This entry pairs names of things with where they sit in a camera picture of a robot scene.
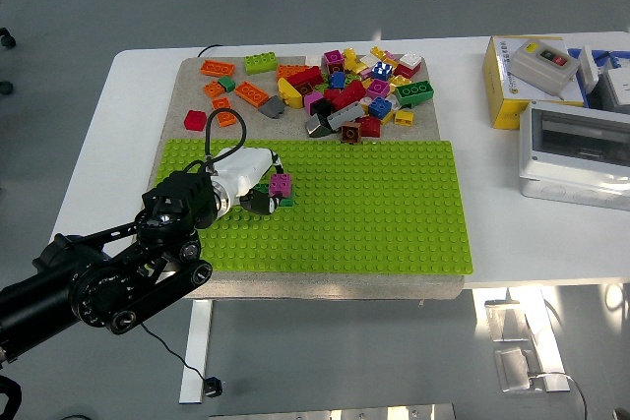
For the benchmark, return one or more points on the white wall socket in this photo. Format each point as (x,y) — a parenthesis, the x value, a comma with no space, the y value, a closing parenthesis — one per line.
(619,86)

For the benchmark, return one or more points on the small white brick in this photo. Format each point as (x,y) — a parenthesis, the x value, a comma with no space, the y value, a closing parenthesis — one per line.
(313,60)

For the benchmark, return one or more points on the blue square brick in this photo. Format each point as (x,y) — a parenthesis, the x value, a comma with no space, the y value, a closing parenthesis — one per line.
(380,107)

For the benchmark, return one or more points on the lime green studded baseplate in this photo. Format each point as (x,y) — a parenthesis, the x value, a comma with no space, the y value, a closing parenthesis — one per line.
(369,218)

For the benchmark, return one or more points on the orange rectangular brick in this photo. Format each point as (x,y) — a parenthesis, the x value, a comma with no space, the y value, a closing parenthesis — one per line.
(217,68)
(251,94)
(221,103)
(289,71)

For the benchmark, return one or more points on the clear plastic block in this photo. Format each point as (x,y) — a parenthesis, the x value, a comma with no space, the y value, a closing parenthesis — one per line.
(513,372)
(507,321)

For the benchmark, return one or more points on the white table leg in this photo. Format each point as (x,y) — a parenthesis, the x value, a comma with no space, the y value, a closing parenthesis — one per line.
(548,341)
(194,356)

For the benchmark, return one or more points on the black chair caster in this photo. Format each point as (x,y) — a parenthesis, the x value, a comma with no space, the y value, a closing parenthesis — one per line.
(6,88)
(7,39)

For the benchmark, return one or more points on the small orange brick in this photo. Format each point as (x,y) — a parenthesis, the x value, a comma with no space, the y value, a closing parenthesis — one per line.
(213,90)

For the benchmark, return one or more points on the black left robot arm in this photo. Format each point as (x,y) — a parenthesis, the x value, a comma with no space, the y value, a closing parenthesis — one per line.
(179,198)

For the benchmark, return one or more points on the red rectangular brick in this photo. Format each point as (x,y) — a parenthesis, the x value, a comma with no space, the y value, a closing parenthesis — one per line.
(305,78)

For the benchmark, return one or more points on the grey sloped brick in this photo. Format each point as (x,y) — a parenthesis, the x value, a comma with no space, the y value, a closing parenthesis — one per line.
(272,107)

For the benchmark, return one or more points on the blue box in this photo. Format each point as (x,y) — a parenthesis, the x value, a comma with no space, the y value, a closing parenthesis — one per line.
(605,57)

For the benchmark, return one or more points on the white distribution enclosure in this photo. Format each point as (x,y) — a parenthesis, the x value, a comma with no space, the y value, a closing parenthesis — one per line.
(571,169)

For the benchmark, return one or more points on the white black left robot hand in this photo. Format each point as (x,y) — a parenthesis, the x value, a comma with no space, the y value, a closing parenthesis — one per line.
(243,166)

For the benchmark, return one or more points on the grey-brown mat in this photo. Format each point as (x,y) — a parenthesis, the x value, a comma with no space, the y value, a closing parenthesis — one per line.
(275,132)

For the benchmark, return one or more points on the small dark green brick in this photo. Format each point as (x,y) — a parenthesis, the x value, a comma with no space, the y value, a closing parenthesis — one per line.
(227,84)

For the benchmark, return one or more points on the blue white checked brick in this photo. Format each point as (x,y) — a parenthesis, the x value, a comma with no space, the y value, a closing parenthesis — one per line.
(381,71)

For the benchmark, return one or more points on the pink brick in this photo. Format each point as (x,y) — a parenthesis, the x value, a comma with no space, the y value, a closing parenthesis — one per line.
(391,56)
(312,101)

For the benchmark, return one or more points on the yellow rounded brick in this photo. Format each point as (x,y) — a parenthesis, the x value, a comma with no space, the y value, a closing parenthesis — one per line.
(289,93)

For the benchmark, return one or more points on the yellow cardboard box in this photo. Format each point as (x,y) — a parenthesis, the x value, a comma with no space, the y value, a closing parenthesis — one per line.
(499,95)

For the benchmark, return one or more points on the long grey brick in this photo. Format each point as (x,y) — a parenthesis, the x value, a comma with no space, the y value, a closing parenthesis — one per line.
(344,116)

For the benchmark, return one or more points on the black silver sloped brick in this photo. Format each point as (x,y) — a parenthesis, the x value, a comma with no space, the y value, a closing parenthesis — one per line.
(317,127)

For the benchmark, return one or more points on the red sloped brick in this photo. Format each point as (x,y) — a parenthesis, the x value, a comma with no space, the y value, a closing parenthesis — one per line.
(370,126)

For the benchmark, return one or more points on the white plastic part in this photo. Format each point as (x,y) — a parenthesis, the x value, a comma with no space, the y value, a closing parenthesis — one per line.
(588,71)

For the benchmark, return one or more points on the small yellow brick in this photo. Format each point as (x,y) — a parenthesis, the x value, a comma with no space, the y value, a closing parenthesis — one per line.
(404,118)

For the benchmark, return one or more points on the small red brick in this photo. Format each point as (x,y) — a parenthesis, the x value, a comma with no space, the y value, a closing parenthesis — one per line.
(195,120)

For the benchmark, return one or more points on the magenta square brick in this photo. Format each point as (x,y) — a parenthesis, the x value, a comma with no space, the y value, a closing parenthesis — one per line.
(333,61)
(280,185)
(378,88)

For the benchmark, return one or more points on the dark green rectangular brick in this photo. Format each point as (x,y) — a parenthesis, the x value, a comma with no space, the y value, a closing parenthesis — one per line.
(415,93)
(288,202)

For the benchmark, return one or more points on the large red brick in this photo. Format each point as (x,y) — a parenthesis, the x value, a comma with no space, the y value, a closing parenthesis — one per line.
(350,94)

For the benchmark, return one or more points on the lime green rectangular brick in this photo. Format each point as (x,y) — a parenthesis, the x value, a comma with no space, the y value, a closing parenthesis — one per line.
(261,63)

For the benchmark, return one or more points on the small blue brick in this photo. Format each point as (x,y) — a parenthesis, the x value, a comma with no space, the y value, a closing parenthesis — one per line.
(337,80)

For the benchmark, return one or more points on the brown square brick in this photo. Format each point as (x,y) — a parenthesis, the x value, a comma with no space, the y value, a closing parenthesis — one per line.
(351,134)

